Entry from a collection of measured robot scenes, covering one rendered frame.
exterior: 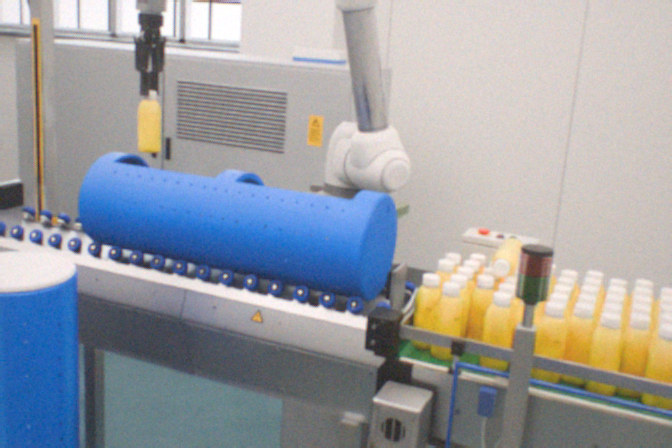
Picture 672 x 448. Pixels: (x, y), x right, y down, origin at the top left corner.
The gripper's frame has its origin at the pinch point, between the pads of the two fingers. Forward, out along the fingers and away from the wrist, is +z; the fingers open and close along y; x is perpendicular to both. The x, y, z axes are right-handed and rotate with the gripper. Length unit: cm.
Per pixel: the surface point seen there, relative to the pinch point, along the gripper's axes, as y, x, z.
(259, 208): 17, 48, 26
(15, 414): 67, 14, 71
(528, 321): 43, 121, 31
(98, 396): -1, -19, 107
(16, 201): 4, -48, 43
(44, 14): -26, -64, -16
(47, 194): -25, -63, 48
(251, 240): 20, 47, 34
